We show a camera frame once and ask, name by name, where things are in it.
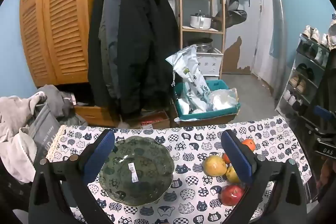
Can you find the small yellow pear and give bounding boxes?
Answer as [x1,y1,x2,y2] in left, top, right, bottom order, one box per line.
[226,166,242,184]

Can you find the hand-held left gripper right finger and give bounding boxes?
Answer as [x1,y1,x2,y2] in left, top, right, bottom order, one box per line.
[221,130,307,224]

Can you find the metal pot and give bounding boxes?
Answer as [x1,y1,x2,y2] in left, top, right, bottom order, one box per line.
[196,38,214,52]

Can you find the metal shoe rack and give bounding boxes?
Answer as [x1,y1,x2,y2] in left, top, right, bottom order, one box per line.
[276,34,331,119]

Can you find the white door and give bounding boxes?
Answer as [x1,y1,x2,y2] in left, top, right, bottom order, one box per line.
[226,0,263,75]

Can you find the person's right hand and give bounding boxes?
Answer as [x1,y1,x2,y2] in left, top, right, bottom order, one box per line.
[318,160,334,189]

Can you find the white cooking pot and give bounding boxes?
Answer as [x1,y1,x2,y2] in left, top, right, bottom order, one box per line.
[189,13,213,29]

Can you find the grey hanging jacket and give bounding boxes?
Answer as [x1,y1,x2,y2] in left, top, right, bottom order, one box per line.
[98,0,124,98]

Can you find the grey vertical pipe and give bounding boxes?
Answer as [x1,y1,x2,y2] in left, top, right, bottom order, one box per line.
[264,0,286,98]

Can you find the hanging hats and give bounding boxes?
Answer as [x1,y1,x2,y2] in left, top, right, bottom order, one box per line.
[226,0,248,28]

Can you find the red apple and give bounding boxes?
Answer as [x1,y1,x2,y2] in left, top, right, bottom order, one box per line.
[220,185,246,206]

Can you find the clear plastic bag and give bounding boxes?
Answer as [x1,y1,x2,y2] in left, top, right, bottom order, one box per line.
[207,89,239,111]

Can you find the teal plastic basket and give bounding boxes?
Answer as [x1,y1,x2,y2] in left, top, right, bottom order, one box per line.
[173,80,240,120]

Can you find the white plastic basket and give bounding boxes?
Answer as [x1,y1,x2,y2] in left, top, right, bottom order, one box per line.
[196,48,223,76]

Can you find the cardboard box with red contents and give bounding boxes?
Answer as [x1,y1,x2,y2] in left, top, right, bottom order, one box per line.
[126,110,171,129]

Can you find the white printed bag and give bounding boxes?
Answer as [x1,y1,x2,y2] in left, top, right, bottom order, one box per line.
[165,45,210,112]

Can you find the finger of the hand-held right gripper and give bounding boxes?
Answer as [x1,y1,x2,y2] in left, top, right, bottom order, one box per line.
[314,105,336,122]

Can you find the black hanging coat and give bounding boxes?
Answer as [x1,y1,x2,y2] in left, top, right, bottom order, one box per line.
[88,0,180,119]

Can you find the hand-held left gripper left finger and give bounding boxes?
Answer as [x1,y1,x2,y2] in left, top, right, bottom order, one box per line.
[28,129,116,224]

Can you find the dark grey garment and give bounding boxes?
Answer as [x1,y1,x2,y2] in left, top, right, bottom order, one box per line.
[38,84,88,126]

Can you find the wooden louvered wardrobe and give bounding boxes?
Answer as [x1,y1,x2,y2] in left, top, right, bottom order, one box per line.
[19,0,108,86]

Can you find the group of assorted shoes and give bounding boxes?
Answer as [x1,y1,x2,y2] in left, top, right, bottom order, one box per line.
[282,26,330,111]

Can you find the cat print tablecloth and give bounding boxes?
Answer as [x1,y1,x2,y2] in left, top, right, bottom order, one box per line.
[47,114,311,224]

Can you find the wooden drawer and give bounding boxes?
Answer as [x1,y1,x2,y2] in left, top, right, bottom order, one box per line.
[73,105,116,127]

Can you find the wooden shelf rack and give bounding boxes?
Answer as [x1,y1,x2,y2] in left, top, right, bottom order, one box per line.
[177,0,226,77]

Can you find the large yellow-green pear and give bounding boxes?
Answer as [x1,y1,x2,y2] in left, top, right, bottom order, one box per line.
[203,155,227,177]

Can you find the green glass bowl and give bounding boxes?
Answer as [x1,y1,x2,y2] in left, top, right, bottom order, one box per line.
[100,135,175,207]

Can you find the grey printed bag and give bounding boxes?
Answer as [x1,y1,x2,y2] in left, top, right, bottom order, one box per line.
[28,103,62,161]

